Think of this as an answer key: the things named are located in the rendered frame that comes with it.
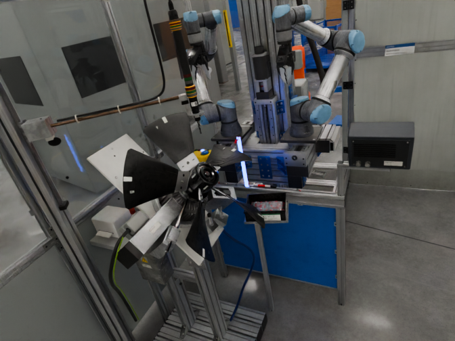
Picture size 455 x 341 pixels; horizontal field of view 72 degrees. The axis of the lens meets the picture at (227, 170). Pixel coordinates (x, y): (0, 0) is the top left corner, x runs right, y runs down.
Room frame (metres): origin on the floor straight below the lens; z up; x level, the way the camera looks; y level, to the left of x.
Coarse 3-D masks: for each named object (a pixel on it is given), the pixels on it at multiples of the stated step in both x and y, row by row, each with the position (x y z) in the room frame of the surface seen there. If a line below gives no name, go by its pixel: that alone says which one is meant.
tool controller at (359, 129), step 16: (352, 128) 1.30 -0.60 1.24; (368, 128) 1.26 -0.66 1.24; (384, 128) 1.23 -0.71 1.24; (400, 128) 1.20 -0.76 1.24; (352, 144) 1.25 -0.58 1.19; (368, 144) 1.21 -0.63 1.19; (384, 144) 1.18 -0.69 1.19; (400, 144) 1.15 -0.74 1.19; (352, 160) 1.27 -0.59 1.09; (368, 160) 1.24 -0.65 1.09; (384, 160) 1.20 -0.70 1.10; (400, 160) 1.17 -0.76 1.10
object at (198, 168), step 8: (192, 168) 1.22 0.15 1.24; (200, 168) 1.20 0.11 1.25; (208, 168) 1.21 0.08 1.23; (200, 176) 1.16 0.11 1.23; (208, 176) 1.18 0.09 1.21; (216, 176) 1.20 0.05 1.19; (192, 184) 1.16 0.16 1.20; (200, 184) 1.14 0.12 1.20; (208, 184) 1.14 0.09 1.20; (184, 192) 1.18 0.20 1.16; (192, 192) 1.19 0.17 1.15; (208, 192) 1.23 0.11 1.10
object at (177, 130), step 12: (156, 120) 1.42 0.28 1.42; (168, 120) 1.42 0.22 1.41; (180, 120) 1.42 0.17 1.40; (144, 132) 1.38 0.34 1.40; (156, 132) 1.38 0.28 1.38; (168, 132) 1.37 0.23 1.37; (180, 132) 1.37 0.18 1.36; (156, 144) 1.34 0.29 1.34; (168, 144) 1.33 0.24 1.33; (180, 144) 1.32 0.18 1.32; (192, 144) 1.32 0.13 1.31; (168, 156) 1.30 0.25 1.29; (180, 156) 1.29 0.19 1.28
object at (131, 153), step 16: (128, 160) 1.08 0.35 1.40; (144, 160) 1.11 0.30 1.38; (128, 176) 1.05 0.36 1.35; (144, 176) 1.08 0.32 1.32; (160, 176) 1.11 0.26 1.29; (176, 176) 1.15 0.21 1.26; (128, 192) 1.02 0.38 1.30; (144, 192) 1.06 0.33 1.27; (160, 192) 1.10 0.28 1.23; (128, 208) 1.00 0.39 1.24
